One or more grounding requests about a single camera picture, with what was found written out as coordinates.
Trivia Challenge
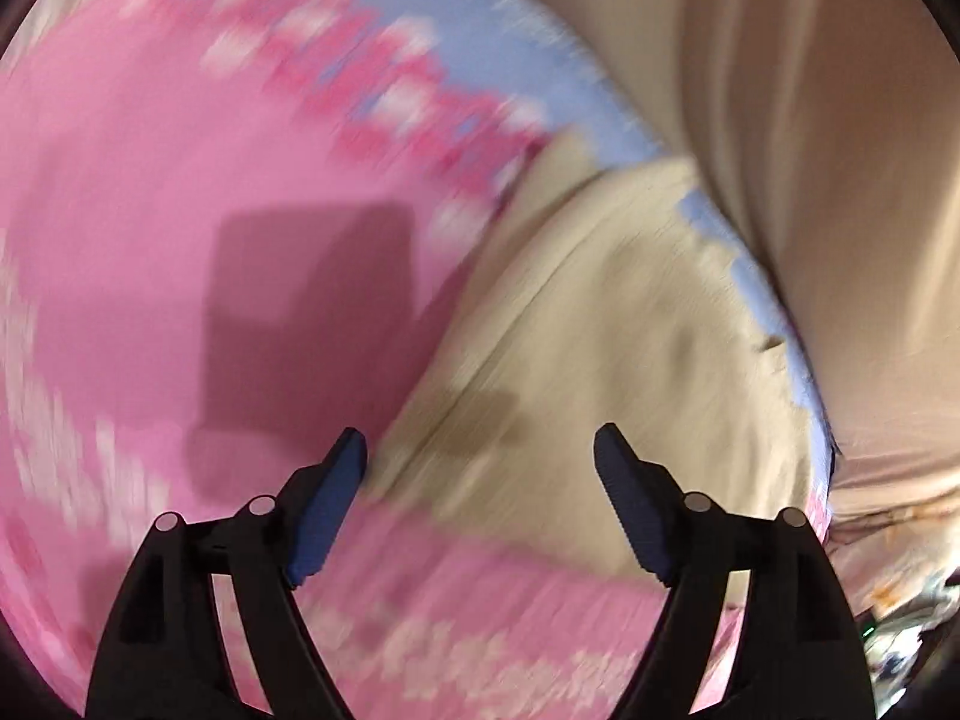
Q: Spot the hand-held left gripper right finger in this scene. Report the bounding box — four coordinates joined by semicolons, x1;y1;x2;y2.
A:
593;423;877;720

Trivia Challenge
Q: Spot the pink patterned blanket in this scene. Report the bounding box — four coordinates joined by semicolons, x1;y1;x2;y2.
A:
0;0;837;720

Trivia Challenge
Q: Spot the beige small garment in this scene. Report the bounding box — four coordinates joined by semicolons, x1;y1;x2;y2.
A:
373;141;815;601

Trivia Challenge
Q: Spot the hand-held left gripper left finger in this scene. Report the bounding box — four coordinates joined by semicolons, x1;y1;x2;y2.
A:
85;427;368;720

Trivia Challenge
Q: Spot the beige bed sheet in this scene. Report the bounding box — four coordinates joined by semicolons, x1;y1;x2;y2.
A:
442;0;960;616

